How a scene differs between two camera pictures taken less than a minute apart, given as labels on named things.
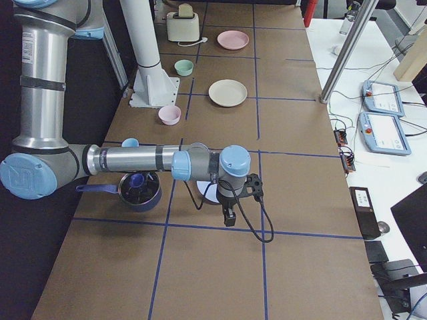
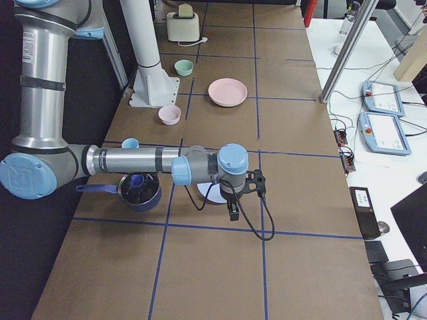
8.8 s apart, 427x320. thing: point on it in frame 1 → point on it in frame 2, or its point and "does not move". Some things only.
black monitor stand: (394, 279) does not move
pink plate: (233, 39) → (227, 92)
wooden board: (414, 59) does not move
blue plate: (211, 192) does not move
